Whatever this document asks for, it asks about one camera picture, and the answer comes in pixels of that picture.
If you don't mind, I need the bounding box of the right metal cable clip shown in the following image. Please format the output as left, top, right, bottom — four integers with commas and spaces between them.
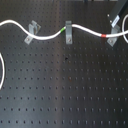
107, 27, 120, 47

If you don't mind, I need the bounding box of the white cable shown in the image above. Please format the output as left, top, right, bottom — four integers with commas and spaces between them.
0, 20, 128, 90

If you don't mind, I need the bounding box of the middle metal cable clip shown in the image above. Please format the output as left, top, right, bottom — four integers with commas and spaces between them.
65, 21, 73, 45

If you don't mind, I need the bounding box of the metal cable clip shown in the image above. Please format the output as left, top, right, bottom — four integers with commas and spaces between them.
107, 27, 120, 47
24, 21, 41, 44
65, 21, 73, 45

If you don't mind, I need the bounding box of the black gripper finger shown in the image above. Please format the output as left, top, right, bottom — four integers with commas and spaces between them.
108, 0, 128, 28

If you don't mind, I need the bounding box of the left metal cable clip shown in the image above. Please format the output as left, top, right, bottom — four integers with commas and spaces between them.
24, 21, 41, 44

